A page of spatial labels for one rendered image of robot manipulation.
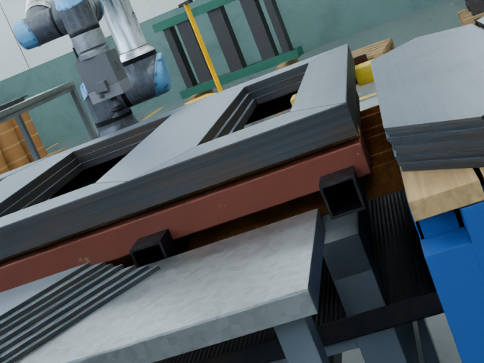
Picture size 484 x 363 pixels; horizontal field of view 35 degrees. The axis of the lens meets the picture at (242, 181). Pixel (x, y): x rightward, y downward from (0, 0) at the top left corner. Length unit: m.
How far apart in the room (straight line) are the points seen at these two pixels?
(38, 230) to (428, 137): 0.63
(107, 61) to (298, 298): 1.11
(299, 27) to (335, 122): 10.49
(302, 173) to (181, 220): 0.19
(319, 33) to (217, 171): 10.44
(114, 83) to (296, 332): 1.01
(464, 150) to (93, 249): 0.60
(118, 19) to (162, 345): 1.50
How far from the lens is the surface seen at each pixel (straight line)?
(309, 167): 1.08
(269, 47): 9.07
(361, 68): 1.70
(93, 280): 1.06
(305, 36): 11.54
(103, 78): 1.81
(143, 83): 2.22
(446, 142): 0.84
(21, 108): 6.18
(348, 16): 11.43
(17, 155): 9.81
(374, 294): 1.15
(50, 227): 1.20
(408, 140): 0.87
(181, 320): 0.84
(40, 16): 1.95
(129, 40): 2.23
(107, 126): 2.26
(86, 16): 1.81
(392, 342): 1.19
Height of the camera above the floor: 1.04
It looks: 12 degrees down
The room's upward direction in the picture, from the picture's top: 22 degrees counter-clockwise
